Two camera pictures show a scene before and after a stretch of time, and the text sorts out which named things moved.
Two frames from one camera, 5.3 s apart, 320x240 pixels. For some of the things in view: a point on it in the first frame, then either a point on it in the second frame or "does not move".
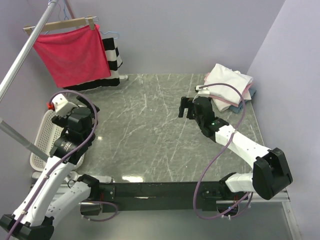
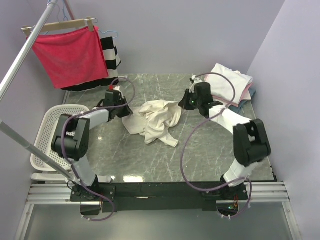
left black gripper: x=62 y=120 to x=127 y=112
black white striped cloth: x=114 y=62 does not move
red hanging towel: x=73 y=58 does not move
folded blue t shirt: x=238 y=108 does not move
